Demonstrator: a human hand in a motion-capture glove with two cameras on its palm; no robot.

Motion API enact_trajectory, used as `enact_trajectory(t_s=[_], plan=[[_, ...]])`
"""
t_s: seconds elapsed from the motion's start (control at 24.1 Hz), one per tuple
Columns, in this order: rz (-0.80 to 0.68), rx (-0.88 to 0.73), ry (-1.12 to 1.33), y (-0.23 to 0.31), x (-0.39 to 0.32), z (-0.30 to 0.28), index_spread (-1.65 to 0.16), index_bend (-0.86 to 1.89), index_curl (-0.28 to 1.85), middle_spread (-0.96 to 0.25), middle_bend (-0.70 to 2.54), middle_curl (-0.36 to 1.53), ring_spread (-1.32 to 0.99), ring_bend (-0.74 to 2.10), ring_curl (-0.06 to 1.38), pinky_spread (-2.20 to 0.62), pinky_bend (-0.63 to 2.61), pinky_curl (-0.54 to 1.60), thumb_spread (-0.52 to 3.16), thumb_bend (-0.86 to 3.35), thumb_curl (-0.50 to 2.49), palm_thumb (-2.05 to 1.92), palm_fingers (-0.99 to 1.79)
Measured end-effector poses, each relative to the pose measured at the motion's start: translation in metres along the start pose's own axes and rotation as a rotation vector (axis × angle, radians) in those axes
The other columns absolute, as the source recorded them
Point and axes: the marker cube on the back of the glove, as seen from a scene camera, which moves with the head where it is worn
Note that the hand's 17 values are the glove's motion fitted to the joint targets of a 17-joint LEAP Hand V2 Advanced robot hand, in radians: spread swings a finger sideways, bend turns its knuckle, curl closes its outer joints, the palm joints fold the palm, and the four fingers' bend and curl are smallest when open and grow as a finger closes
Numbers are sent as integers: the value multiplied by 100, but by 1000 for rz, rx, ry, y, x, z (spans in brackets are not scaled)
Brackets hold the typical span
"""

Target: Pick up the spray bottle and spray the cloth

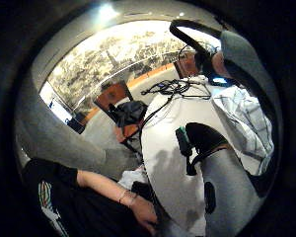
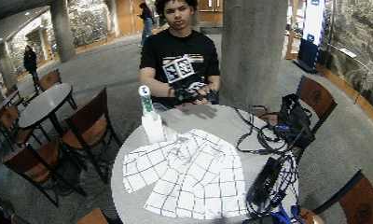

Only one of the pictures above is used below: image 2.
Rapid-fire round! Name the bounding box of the black bag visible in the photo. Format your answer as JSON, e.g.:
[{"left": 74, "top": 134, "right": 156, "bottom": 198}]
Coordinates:
[{"left": 275, "top": 92, "right": 317, "bottom": 150}]

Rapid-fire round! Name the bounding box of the blue cable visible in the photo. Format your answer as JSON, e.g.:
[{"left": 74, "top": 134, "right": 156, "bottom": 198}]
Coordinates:
[{"left": 272, "top": 202, "right": 307, "bottom": 224}]

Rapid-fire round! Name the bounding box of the bundle of black cables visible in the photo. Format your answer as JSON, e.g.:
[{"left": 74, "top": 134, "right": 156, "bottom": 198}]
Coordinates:
[{"left": 252, "top": 148, "right": 301, "bottom": 218}]

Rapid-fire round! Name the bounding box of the person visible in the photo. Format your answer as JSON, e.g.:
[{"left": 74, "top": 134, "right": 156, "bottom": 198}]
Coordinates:
[
  {"left": 22, "top": 44, "right": 42, "bottom": 91},
  {"left": 138, "top": 2, "right": 156, "bottom": 48},
  {"left": 138, "top": 0, "right": 221, "bottom": 108}
]

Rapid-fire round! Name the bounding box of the blue and white banner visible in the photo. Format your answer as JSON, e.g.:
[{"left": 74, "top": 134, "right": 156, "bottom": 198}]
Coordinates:
[{"left": 297, "top": 0, "right": 327, "bottom": 75}]

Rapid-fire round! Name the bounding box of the white checked shirt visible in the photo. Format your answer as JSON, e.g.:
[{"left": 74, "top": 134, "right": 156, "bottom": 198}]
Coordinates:
[{"left": 122, "top": 129, "right": 251, "bottom": 220}]

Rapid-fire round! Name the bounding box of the black power unit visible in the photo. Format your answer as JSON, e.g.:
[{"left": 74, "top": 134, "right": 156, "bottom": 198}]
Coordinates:
[{"left": 245, "top": 156, "right": 285, "bottom": 206}]

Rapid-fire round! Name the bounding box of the wide concrete pillar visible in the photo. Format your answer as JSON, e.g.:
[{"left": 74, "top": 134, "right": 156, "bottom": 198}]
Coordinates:
[{"left": 219, "top": 0, "right": 291, "bottom": 110}]

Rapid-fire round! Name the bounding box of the white cube with black markers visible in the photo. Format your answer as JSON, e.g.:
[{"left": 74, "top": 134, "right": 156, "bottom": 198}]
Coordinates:
[{"left": 162, "top": 54, "right": 196, "bottom": 84}]

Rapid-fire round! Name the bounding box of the black cable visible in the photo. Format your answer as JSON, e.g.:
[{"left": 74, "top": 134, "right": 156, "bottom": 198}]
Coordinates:
[{"left": 233, "top": 105, "right": 292, "bottom": 156}]

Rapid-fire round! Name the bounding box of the wooden chair with black frame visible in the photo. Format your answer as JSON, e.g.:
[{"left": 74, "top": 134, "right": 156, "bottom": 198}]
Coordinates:
[
  {"left": 0, "top": 104, "right": 35, "bottom": 147},
  {"left": 0, "top": 138, "right": 88, "bottom": 208},
  {"left": 74, "top": 207, "right": 115, "bottom": 224},
  {"left": 312, "top": 170, "right": 373, "bottom": 224},
  {"left": 61, "top": 87, "right": 124, "bottom": 185},
  {"left": 37, "top": 68, "right": 65, "bottom": 93},
  {"left": 252, "top": 75, "right": 340, "bottom": 135},
  {"left": 3, "top": 84, "right": 29, "bottom": 107}
]

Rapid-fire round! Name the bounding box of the slim concrete pillar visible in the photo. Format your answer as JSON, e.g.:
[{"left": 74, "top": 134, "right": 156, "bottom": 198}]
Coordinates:
[
  {"left": 0, "top": 42, "right": 21, "bottom": 91},
  {"left": 49, "top": 0, "right": 78, "bottom": 63}
]

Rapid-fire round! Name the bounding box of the small round grey table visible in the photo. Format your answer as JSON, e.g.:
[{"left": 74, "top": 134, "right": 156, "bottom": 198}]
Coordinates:
[{"left": 18, "top": 82, "right": 79, "bottom": 147}]

